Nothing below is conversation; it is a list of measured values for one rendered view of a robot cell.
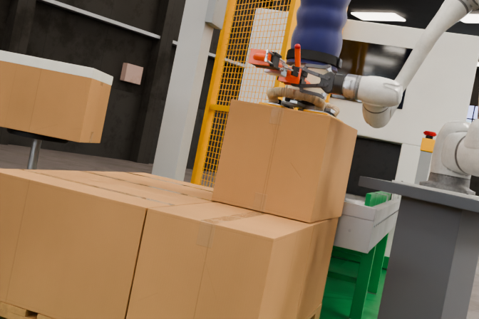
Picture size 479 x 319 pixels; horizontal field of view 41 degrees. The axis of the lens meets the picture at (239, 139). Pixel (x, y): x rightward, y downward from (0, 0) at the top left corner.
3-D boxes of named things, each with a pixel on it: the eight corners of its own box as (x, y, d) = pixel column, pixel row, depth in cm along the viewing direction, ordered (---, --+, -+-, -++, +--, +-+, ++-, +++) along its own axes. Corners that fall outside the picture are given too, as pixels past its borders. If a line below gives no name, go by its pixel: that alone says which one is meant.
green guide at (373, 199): (385, 199, 523) (388, 189, 523) (399, 202, 520) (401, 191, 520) (363, 207, 371) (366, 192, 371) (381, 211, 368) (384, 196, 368)
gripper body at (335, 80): (345, 72, 238) (321, 68, 241) (341, 95, 238) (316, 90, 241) (348, 75, 245) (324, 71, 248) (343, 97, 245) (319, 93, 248)
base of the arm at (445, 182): (477, 196, 261) (480, 182, 261) (465, 194, 242) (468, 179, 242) (432, 187, 271) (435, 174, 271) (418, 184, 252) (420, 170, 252)
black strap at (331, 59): (293, 65, 287) (295, 56, 287) (344, 72, 279) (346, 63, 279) (279, 55, 266) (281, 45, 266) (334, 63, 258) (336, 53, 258)
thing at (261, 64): (255, 67, 222) (258, 53, 222) (276, 70, 219) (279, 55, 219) (247, 63, 214) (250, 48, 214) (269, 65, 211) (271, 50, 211)
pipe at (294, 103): (286, 107, 293) (289, 95, 293) (340, 117, 284) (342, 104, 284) (263, 98, 261) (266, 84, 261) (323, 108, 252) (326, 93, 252)
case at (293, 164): (258, 198, 307) (274, 115, 307) (341, 216, 293) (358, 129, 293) (210, 200, 250) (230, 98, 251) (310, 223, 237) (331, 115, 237)
